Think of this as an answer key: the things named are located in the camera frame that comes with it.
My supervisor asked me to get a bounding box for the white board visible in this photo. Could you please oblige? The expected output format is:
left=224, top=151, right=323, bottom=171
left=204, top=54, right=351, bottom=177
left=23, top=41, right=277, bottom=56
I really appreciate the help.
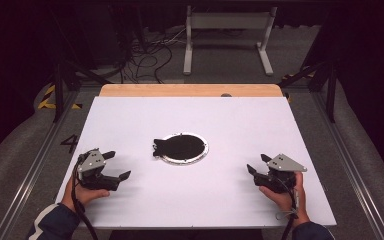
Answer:
left=55, top=96, right=337, bottom=231

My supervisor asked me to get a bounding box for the white metal frame stand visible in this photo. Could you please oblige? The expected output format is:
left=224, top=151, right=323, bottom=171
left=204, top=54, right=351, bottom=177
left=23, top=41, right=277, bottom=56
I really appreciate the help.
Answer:
left=182, top=5, right=279, bottom=77

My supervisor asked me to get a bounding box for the black metal stand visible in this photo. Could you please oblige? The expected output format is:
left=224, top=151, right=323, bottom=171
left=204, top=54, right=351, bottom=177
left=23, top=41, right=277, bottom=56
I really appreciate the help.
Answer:
left=279, top=59, right=338, bottom=124
left=50, top=59, right=112, bottom=123

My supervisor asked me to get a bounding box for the yellow and black floor tape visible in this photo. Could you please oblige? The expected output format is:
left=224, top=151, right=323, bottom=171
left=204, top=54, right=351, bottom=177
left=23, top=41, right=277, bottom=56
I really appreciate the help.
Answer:
left=37, top=84, right=83, bottom=111
left=280, top=68, right=315, bottom=104

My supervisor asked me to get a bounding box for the wooden table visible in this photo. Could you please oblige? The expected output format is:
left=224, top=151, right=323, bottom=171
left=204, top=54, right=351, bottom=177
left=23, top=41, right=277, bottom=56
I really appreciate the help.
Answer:
left=98, top=83, right=284, bottom=98

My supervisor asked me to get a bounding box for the person's right hand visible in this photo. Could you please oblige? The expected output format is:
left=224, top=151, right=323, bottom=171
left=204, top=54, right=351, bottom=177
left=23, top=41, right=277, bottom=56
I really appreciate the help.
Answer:
left=258, top=171, right=311, bottom=228

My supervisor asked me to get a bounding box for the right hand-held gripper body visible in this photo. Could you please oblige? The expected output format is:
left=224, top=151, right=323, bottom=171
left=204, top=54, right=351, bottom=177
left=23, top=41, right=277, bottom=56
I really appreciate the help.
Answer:
left=253, top=153, right=308, bottom=195

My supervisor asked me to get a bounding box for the person's left hand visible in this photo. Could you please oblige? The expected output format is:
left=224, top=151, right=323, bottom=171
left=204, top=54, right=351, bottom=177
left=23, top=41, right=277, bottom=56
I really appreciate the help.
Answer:
left=60, top=173, right=111, bottom=213

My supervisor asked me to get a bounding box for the tangle of black floor cables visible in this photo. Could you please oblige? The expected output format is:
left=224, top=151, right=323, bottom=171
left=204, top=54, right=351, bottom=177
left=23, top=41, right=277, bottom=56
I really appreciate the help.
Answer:
left=119, top=28, right=188, bottom=85

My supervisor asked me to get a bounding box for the aluminium floor rail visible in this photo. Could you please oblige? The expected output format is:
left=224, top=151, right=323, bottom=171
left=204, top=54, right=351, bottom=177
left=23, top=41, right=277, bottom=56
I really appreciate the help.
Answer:
left=312, top=90, right=384, bottom=240
left=0, top=89, right=82, bottom=240

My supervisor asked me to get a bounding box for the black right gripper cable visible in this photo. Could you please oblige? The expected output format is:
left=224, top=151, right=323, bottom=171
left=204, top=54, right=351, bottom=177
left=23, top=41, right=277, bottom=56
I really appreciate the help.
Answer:
left=269, top=174, right=300, bottom=240

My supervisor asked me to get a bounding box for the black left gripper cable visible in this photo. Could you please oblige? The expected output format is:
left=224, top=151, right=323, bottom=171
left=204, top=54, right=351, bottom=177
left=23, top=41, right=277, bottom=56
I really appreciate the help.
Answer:
left=71, top=159, right=100, bottom=240

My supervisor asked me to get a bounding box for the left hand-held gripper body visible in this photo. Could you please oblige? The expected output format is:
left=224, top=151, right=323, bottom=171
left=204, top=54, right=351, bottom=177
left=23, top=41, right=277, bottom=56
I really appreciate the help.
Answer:
left=76, top=148, right=122, bottom=192

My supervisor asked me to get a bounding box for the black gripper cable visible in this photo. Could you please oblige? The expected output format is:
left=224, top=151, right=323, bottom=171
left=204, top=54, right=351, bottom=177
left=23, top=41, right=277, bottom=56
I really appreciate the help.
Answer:
left=71, top=159, right=100, bottom=240
left=269, top=174, right=300, bottom=240

